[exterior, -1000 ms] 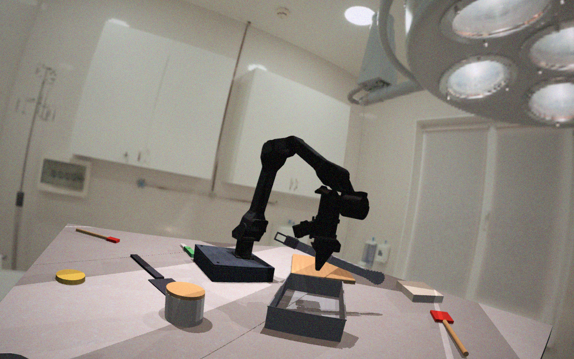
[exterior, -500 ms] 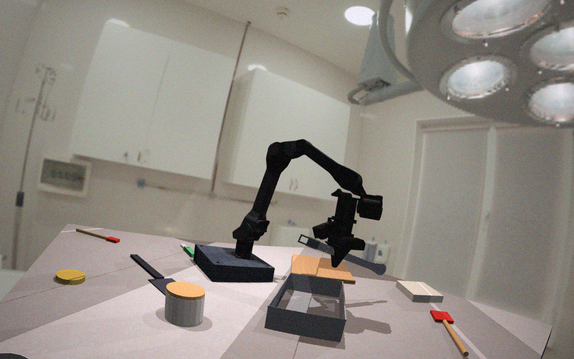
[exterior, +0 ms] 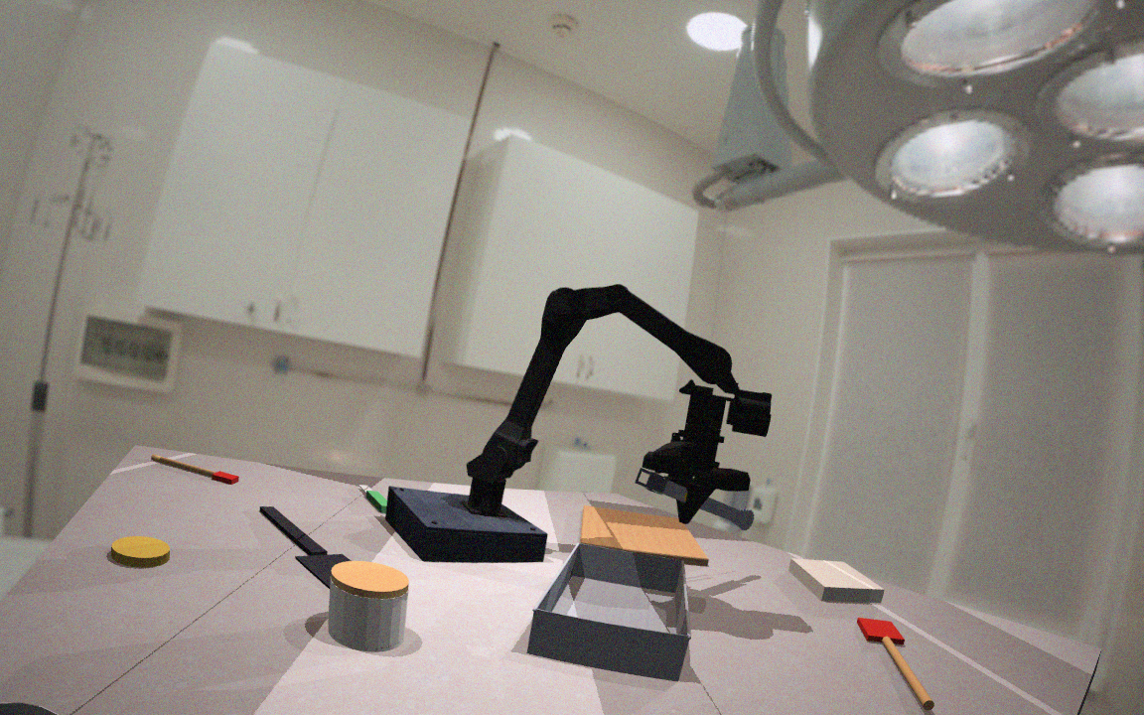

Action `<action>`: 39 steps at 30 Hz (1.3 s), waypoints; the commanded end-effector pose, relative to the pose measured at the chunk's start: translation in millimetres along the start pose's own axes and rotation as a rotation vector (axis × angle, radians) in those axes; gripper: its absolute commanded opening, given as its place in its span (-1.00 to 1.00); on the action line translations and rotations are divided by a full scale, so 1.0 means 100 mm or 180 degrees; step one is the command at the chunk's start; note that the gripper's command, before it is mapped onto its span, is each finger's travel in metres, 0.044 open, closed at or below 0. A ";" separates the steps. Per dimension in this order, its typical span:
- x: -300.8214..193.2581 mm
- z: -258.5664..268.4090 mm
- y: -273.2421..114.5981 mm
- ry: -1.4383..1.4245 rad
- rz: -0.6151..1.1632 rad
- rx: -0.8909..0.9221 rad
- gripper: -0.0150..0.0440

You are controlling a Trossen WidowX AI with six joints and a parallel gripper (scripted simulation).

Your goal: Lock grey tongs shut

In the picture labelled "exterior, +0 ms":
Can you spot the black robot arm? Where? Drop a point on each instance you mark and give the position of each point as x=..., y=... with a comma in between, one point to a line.
x=565, y=313

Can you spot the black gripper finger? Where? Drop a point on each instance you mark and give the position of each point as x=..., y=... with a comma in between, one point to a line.
x=696, y=496
x=680, y=505

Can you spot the grey cylindrical canister with orange lid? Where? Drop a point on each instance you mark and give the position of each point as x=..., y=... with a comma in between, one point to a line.
x=368, y=604

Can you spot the light wooden board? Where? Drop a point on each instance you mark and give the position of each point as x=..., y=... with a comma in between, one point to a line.
x=640, y=533

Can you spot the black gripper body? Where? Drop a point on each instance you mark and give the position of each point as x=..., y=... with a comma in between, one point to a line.
x=708, y=474

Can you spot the yellow round disc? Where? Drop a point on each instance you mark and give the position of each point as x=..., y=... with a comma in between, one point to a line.
x=139, y=551

